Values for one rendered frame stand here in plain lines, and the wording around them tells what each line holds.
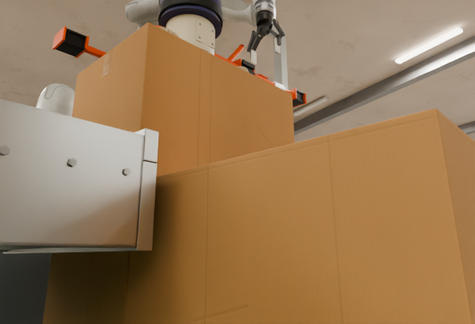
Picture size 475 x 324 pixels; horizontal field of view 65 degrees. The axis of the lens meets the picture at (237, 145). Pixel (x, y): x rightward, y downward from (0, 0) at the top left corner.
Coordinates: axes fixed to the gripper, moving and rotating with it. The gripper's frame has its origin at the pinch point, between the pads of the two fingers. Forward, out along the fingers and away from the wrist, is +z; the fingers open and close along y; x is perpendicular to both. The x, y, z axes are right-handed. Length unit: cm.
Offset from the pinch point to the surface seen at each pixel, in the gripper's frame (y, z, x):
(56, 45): -25, 16, -76
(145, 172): 38, 69, -77
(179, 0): 8, 3, -51
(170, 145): 22, 57, -62
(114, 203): 38, 75, -83
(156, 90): 22, 45, -67
